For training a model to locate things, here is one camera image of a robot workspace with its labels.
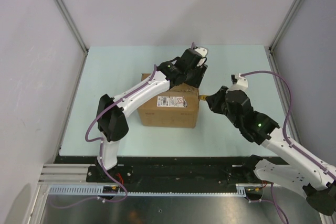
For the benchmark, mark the left aluminium frame post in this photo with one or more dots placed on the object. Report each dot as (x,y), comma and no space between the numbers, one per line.
(60,4)

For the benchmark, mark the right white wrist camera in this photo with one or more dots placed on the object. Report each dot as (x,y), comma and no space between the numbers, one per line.
(238,83)

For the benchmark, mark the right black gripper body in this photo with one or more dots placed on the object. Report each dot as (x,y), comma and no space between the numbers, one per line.
(219,106)

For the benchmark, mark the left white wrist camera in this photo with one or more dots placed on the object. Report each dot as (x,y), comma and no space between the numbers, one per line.
(203,52)

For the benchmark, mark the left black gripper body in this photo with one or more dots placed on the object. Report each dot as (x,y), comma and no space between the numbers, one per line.
(193,77)

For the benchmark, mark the right aluminium frame post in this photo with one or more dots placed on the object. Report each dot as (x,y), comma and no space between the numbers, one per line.
(290,15)

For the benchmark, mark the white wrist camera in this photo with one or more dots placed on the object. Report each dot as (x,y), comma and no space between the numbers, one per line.
(238,83)
(203,52)

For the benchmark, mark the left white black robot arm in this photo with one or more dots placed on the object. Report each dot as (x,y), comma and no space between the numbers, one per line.
(113,112)

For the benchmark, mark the brown cardboard express box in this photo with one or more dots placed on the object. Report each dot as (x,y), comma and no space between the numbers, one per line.
(177,107)

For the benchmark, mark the aluminium frame post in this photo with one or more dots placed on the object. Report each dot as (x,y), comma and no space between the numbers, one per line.
(290,15)
(60,4)

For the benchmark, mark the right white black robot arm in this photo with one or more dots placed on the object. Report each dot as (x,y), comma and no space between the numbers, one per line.
(305,174)

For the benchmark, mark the white slotted cable duct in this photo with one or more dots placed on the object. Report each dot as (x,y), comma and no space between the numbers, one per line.
(100,190)

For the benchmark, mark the right aluminium side rail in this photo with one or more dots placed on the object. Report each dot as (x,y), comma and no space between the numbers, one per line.
(284,96)

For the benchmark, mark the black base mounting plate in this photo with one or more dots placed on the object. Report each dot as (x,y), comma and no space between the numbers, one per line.
(176,174)

